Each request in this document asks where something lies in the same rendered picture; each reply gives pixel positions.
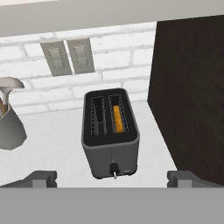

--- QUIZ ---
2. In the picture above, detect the grey spatula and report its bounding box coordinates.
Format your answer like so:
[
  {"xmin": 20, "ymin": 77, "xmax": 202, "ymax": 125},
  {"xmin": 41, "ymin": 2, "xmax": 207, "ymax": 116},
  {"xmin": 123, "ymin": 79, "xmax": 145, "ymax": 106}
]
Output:
[{"xmin": 0, "ymin": 76, "xmax": 26, "ymax": 116}]

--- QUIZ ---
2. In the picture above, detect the pale grey wall cupboard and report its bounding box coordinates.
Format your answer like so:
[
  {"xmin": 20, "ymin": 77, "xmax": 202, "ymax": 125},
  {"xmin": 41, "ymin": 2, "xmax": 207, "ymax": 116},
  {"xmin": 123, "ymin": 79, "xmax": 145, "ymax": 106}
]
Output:
[{"xmin": 0, "ymin": 0, "xmax": 224, "ymax": 39}]

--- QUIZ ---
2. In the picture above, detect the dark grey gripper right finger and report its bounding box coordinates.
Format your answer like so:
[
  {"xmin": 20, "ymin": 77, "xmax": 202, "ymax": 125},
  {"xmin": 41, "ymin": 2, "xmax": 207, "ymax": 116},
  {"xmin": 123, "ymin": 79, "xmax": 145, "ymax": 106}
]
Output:
[{"xmin": 166, "ymin": 170, "xmax": 224, "ymax": 189}]

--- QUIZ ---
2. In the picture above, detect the golden bread slice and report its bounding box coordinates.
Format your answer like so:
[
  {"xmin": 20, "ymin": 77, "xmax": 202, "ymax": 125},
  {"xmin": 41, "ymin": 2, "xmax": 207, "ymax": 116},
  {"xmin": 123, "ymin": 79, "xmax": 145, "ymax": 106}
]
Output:
[{"xmin": 112, "ymin": 104, "xmax": 124, "ymax": 134}]

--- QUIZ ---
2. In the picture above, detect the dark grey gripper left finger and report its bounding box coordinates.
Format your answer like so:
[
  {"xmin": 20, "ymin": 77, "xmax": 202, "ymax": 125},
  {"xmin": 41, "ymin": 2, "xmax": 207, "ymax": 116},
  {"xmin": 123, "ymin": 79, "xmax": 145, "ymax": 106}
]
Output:
[{"xmin": 0, "ymin": 170, "xmax": 58, "ymax": 189}]

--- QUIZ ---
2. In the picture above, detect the black toaster lever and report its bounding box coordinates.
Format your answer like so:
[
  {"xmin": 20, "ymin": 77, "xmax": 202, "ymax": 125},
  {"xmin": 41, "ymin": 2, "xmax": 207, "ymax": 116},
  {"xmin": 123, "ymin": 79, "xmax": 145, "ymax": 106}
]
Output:
[{"xmin": 108, "ymin": 162, "xmax": 120, "ymax": 179}]

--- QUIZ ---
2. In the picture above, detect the grey wall socket plate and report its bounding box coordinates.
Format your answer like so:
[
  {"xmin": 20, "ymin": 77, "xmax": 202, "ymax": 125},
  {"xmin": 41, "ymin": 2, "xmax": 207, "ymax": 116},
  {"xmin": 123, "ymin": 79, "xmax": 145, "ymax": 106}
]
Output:
[
  {"xmin": 66, "ymin": 37, "xmax": 96, "ymax": 75},
  {"xmin": 39, "ymin": 39, "xmax": 74, "ymax": 78}
]

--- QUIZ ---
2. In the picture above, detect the dark wood tall cabinet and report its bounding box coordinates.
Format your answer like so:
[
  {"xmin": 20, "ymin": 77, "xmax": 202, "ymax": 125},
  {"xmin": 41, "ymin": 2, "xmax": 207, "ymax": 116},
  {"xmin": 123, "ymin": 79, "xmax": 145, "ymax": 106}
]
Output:
[{"xmin": 146, "ymin": 14, "xmax": 224, "ymax": 187}]

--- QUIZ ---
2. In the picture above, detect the grey two-slot toaster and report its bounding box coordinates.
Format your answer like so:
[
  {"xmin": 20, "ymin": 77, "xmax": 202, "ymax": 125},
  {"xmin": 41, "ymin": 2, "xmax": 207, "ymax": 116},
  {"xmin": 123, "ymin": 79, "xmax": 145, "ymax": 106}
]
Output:
[{"xmin": 80, "ymin": 87, "xmax": 141, "ymax": 179}]

